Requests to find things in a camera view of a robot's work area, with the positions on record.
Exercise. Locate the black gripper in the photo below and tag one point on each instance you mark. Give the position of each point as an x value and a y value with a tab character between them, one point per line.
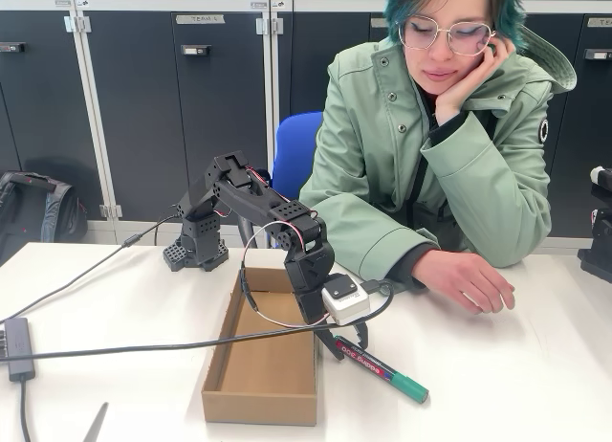
312	309

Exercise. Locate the green capped permanent marker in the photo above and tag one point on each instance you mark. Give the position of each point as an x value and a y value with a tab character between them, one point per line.
378	368

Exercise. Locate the person's left forearm green sleeve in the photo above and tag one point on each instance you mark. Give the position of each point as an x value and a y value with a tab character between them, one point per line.
483	188

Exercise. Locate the black idle robot arm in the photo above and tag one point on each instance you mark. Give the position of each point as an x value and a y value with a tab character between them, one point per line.
600	222

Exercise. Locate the person's right forearm green sleeve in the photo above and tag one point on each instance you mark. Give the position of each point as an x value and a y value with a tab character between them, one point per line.
373	241

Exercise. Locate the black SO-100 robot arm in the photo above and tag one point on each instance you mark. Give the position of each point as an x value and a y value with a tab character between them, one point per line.
258	198

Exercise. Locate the person's torso green jacket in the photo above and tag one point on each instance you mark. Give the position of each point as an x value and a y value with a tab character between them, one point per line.
373	140

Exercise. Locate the person's head teal hair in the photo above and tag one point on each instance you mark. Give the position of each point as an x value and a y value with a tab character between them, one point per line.
444	11

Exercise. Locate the person's right hand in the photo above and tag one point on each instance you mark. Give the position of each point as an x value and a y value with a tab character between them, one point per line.
464	279

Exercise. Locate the person's left hand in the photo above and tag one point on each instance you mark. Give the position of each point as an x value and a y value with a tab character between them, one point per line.
471	85

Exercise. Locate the open brown cardboard box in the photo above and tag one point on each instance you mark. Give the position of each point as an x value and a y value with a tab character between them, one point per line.
268	370

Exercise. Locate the blue office chair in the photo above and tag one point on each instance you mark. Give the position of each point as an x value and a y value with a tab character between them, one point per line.
296	150

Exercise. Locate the grey pointed metal blade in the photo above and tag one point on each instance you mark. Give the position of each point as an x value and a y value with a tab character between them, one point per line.
98	423

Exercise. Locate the dark grey metal cabinet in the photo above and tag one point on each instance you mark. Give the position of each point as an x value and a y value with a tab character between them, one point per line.
583	126
143	102
311	54
38	102

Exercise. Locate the TEAM 5 tape label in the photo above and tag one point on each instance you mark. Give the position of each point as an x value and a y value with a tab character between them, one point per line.
379	23

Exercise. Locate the clear metal-rimmed glasses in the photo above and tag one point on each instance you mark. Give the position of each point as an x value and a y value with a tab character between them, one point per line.
464	37

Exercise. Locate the grey USB hub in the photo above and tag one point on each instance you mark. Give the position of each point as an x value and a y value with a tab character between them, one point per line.
19	346

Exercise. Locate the black backpack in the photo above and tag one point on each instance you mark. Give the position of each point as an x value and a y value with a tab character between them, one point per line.
43	212

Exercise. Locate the TEAM 4 tape label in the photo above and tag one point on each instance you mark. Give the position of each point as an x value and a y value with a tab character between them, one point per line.
201	19

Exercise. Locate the cut-off TEAM tape label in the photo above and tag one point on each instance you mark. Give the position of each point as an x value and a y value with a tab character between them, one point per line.
600	23

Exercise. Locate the white gripper camera box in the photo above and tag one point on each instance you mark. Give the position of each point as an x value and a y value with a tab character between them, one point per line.
346	301

